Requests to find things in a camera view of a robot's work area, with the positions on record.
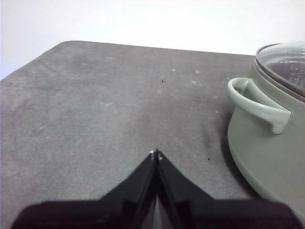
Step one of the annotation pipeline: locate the pale green electric pot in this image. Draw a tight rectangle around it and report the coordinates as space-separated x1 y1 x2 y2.
227 44 305 206

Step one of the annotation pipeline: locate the glass lid with green knob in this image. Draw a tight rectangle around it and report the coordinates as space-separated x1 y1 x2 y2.
254 42 305 97

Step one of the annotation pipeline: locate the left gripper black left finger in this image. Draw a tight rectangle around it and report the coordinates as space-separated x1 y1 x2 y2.
10 148 158 229

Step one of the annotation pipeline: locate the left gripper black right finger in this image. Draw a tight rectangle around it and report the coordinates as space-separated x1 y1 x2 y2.
156 149 305 229

